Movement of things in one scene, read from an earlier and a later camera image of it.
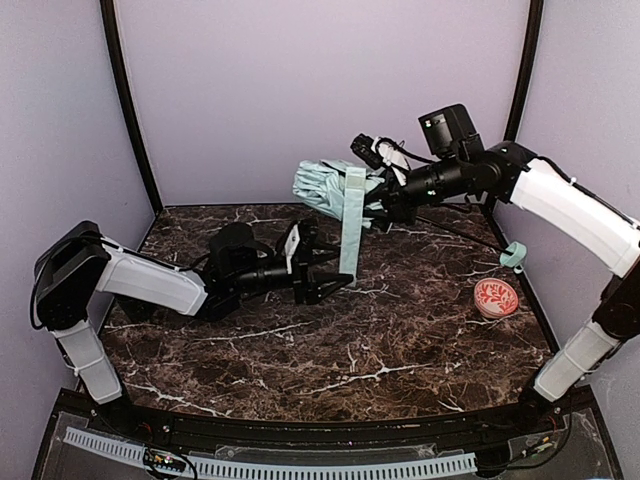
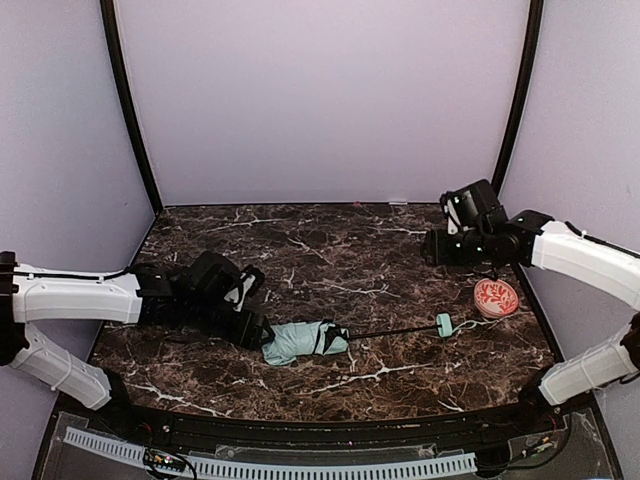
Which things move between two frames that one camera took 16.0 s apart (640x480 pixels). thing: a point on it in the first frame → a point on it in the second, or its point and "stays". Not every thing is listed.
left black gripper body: x=302 y=270 → x=255 y=329
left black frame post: x=111 y=31 stays
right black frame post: x=528 y=67 stays
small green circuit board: x=163 y=460 stays
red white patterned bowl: x=495 y=298 stays
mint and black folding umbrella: x=349 y=192 → x=299 y=341
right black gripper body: x=395 y=195 → x=431 y=247
